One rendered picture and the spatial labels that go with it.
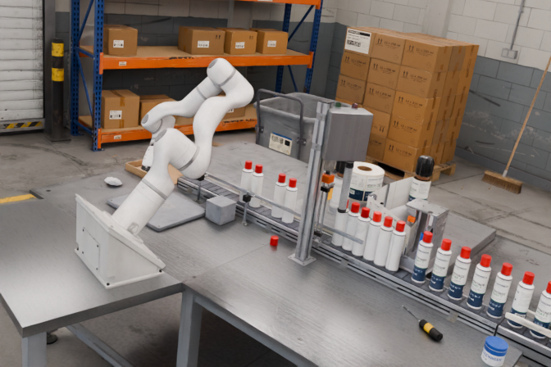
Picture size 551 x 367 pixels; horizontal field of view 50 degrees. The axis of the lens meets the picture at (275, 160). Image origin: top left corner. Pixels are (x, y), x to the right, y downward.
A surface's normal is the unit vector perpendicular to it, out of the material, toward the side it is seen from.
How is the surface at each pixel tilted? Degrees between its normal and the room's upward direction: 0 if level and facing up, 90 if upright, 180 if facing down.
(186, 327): 90
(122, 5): 90
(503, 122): 90
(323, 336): 0
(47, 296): 0
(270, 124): 93
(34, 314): 0
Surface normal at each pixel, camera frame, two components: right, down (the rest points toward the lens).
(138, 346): 0.13, -0.94
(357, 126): 0.27, 0.35
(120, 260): 0.62, 0.33
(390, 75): -0.71, 0.14
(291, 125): -0.53, 0.27
